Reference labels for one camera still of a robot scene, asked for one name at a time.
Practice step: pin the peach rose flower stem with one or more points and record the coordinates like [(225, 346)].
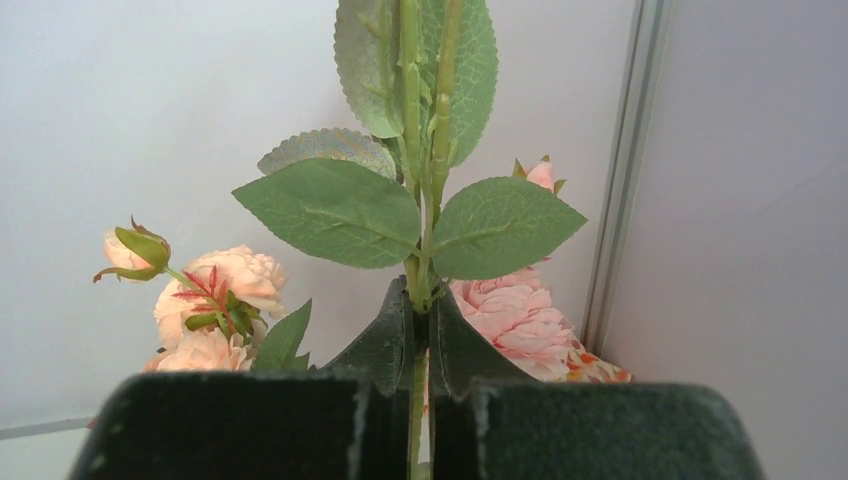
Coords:
[(222, 312)]

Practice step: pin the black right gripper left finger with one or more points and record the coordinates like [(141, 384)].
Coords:
[(347, 420)]

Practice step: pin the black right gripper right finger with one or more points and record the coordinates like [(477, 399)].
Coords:
[(491, 420)]

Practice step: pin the orange floral cloth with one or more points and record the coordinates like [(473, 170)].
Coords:
[(586, 367)]

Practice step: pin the white peony flower stem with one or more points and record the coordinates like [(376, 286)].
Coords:
[(421, 78)]

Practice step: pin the pink peony flower stem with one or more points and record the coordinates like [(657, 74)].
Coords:
[(515, 314)]

